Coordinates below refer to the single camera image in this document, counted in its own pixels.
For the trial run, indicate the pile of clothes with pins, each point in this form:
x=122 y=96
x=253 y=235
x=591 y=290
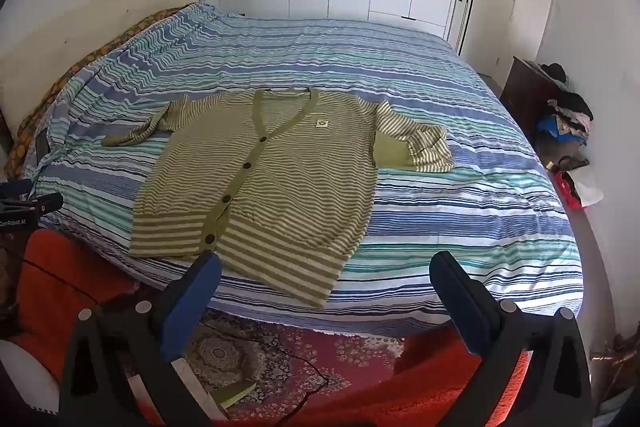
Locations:
x=567 y=117

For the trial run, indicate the white bag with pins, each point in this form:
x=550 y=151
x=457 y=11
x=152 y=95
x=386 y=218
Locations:
x=590 y=184

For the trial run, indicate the green paper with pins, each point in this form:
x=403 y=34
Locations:
x=235 y=396

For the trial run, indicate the bed with striped sheet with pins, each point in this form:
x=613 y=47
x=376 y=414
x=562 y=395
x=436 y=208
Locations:
x=450 y=217

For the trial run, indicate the red box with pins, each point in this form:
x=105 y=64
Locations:
x=567 y=192

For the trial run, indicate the red patterned rug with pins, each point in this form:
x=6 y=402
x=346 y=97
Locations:
x=300 y=357

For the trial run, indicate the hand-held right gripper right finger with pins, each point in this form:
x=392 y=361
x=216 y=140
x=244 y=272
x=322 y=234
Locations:
x=467 y=312

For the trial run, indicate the brown handbag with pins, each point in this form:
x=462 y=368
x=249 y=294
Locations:
x=567 y=163

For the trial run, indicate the beige headboard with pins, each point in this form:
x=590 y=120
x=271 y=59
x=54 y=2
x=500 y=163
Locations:
x=60 y=27

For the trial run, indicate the dark wooden dresser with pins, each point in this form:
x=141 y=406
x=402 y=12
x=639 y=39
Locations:
x=522 y=92

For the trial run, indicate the green striped cardigan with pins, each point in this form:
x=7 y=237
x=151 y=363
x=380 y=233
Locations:
x=280 y=187

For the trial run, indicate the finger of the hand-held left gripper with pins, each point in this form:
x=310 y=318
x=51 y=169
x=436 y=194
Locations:
x=17 y=188
x=45 y=203

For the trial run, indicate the orange patterned cloth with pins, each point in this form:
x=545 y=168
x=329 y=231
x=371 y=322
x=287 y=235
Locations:
x=75 y=72

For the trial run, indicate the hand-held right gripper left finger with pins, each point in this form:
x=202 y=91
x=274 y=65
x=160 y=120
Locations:
x=192 y=302

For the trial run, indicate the white cloth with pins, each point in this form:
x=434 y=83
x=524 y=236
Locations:
x=25 y=377

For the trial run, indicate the dark cloth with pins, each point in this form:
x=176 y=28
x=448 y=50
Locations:
x=554 y=71

